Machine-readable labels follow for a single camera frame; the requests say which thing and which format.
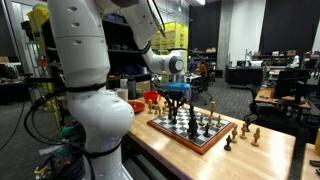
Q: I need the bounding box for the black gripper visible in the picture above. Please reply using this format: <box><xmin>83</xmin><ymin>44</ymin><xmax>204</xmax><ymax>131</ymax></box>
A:
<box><xmin>156</xmin><ymin>88</ymin><xmax>188</xmax><ymax>118</ymax></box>

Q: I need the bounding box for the tall light wooden chess piece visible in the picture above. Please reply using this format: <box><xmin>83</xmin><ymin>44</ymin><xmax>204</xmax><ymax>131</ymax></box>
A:
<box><xmin>209</xmin><ymin>99</ymin><xmax>217</xmax><ymax>118</ymax></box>

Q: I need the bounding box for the black office chair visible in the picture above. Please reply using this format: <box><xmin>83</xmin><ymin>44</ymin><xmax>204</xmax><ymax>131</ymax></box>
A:
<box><xmin>191</xmin><ymin>71</ymin><xmax>216</xmax><ymax>106</ymax></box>
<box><xmin>243</xmin><ymin>83</ymin><xmax>268</xmax><ymax>126</ymax></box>

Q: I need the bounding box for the cardboard box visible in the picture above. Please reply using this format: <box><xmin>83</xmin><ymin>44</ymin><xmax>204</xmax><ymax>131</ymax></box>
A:
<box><xmin>135</xmin><ymin>80</ymin><xmax>152</xmax><ymax>95</ymax></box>

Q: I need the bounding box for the red plate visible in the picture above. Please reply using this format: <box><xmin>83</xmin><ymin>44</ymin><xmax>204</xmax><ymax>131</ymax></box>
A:
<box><xmin>128</xmin><ymin>100</ymin><xmax>146</xmax><ymax>114</ymax></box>

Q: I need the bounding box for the dark bottle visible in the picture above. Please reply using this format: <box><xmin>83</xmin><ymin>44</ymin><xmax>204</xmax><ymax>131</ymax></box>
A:
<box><xmin>127</xmin><ymin>79</ymin><xmax>138</xmax><ymax>100</ymax></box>

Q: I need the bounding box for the orange object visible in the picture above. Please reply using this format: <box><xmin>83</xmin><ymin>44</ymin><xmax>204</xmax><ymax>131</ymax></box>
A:
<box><xmin>198</xmin><ymin>63</ymin><xmax>209</xmax><ymax>76</ymax></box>

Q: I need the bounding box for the white cup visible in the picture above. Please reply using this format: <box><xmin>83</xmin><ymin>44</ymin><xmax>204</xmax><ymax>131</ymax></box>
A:
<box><xmin>116</xmin><ymin>88</ymin><xmax>129</xmax><ymax>102</ymax></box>

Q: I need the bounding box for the yellow plastic crate stack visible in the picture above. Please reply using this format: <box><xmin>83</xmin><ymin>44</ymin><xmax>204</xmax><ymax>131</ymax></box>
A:
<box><xmin>151</xmin><ymin>21</ymin><xmax>190</xmax><ymax>73</ymax></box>

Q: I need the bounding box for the black counter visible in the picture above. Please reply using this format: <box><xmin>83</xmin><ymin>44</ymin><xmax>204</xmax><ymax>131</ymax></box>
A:
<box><xmin>225</xmin><ymin>64</ymin><xmax>265</xmax><ymax>90</ymax></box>

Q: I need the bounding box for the black shelving unit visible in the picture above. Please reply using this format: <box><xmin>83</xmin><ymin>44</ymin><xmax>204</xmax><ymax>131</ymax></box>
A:
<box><xmin>41</xmin><ymin>18</ymin><xmax>155</xmax><ymax>88</ymax></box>

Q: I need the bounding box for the green object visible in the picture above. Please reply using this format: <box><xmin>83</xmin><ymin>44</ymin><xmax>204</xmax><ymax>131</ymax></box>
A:
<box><xmin>59</xmin><ymin>116</ymin><xmax>80</xmax><ymax>140</ymax></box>

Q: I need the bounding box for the wooden office desk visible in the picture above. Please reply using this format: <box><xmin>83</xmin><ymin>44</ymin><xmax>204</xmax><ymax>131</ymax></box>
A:
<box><xmin>254</xmin><ymin>87</ymin><xmax>313</xmax><ymax>110</ymax></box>

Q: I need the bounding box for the black computer monitor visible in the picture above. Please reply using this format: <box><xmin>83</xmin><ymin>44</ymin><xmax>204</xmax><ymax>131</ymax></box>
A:
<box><xmin>273</xmin><ymin>68</ymin><xmax>311</xmax><ymax>100</ymax></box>

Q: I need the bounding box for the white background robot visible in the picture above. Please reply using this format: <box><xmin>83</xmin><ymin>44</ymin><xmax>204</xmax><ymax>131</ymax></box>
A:
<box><xmin>289</xmin><ymin>54</ymin><xmax>301</xmax><ymax>70</ymax></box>

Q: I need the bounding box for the wooden side table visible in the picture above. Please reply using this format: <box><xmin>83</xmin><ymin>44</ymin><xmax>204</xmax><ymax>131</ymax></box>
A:
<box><xmin>300</xmin><ymin>143</ymin><xmax>320</xmax><ymax>180</ymax></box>

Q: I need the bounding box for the dark table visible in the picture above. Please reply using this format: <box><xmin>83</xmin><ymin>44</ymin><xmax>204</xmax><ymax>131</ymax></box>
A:
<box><xmin>0</xmin><ymin>79</ymin><xmax>34</xmax><ymax>105</ymax></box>

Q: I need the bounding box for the yellow plastic bin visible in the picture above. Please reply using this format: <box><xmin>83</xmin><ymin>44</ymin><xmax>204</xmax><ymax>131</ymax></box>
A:
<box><xmin>26</xmin><ymin>3</ymin><xmax>50</xmax><ymax>33</ymax></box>

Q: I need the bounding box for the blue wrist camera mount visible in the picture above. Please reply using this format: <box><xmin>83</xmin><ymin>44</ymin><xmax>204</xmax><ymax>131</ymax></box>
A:
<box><xmin>162</xmin><ymin>82</ymin><xmax>192</xmax><ymax>93</ymax></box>

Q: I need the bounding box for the red bowl with handle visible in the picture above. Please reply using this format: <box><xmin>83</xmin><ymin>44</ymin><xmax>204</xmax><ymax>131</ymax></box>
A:
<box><xmin>143</xmin><ymin>91</ymin><xmax>162</xmax><ymax>105</ymax></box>

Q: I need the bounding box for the chessboard with red-brown frame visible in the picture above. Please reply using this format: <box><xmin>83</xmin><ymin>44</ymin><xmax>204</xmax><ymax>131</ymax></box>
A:
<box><xmin>146</xmin><ymin>107</ymin><xmax>237</xmax><ymax>156</ymax></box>

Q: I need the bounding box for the black cable bundle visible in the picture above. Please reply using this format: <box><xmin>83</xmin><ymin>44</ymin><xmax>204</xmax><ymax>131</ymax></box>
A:
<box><xmin>0</xmin><ymin>94</ymin><xmax>98</xmax><ymax>180</ymax></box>

